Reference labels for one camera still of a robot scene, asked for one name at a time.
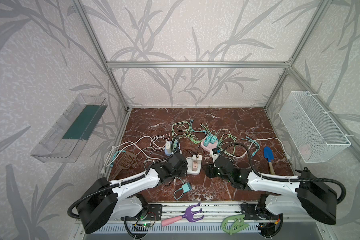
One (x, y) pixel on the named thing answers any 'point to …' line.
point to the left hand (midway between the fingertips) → (187, 165)
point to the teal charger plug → (186, 187)
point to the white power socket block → (189, 160)
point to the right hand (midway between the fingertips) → (204, 161)
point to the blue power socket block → (168, 150)
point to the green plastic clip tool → (237, 225)
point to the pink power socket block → (210, 146)
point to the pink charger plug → (194, 166)
